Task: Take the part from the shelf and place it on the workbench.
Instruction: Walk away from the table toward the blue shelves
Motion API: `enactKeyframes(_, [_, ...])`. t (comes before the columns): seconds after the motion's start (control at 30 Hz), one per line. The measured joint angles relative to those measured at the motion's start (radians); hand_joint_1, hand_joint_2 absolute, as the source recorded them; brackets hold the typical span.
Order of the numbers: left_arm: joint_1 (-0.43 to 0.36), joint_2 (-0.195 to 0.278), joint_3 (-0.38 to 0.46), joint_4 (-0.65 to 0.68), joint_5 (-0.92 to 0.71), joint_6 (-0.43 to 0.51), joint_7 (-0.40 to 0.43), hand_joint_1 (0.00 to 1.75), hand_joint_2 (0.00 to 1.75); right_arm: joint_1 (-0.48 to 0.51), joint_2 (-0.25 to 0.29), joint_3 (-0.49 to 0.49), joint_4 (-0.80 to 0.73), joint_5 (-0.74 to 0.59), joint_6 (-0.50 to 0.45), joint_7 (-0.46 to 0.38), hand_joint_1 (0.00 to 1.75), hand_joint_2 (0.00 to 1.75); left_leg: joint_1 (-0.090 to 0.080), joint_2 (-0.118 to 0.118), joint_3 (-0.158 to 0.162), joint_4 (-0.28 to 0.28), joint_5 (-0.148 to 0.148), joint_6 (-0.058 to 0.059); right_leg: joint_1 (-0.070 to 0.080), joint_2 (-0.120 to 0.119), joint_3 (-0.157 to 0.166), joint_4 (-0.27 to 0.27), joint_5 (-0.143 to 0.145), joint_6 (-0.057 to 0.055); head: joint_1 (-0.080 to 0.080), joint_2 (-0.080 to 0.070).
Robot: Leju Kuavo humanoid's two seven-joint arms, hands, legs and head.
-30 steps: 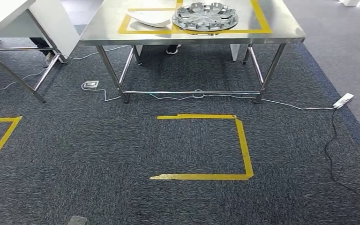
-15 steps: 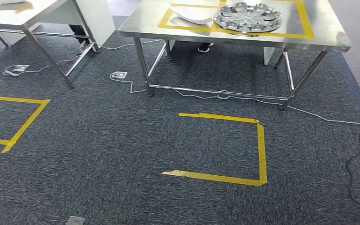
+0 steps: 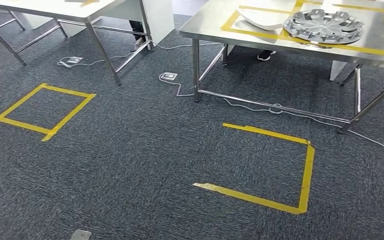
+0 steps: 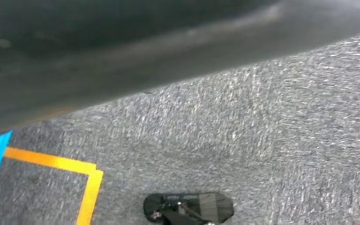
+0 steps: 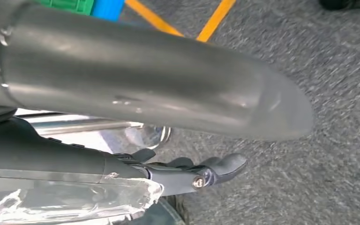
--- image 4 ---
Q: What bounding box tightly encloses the yellow floor tape rectangle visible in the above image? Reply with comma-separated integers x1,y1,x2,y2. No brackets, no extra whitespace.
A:
4,146,104,225

